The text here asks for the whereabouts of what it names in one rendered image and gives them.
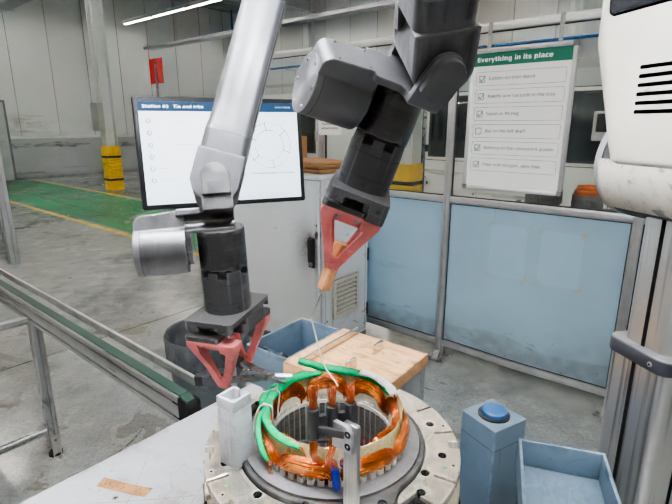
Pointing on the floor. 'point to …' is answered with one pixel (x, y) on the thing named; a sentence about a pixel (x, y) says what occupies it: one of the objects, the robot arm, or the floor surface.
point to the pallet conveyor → (164, 394)
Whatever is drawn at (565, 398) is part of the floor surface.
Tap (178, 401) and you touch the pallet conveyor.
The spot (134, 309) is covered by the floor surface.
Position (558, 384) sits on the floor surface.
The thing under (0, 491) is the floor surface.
